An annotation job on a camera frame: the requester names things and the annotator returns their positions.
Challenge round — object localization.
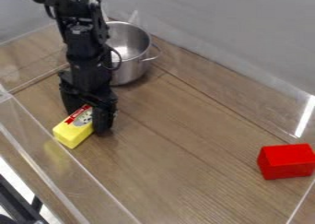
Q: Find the silver steel pot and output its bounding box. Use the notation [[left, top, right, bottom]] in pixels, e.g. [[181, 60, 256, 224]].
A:
[[106, 21, 161, 86]]

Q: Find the yellow butter block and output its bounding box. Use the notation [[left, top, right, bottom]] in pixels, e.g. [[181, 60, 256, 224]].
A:
[[53, 104, 93, 148]]

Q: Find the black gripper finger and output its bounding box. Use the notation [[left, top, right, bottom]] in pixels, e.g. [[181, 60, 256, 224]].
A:
[[60, 89, 85, 114], [92, 104, 117, 136]]

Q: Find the clear acrylic enclosure wall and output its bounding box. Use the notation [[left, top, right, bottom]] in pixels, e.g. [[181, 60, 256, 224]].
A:
[[0, 0, 315, 224]]

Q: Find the red block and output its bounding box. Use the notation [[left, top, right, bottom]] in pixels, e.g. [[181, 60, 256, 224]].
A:
[[257, 144, 315, 180]]

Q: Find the black table frame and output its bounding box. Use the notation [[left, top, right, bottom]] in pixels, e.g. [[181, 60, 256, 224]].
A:
[[0, 174, 49, 224]]

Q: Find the black cable loop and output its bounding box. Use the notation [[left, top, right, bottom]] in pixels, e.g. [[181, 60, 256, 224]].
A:
[[100, 47, 122, 71]]

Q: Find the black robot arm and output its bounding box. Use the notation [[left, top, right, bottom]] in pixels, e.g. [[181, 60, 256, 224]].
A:
[[32, 0, 118, 136]]

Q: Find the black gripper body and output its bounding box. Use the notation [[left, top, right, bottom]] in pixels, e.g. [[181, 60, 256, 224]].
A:
[[57, 56, 118, 108]]

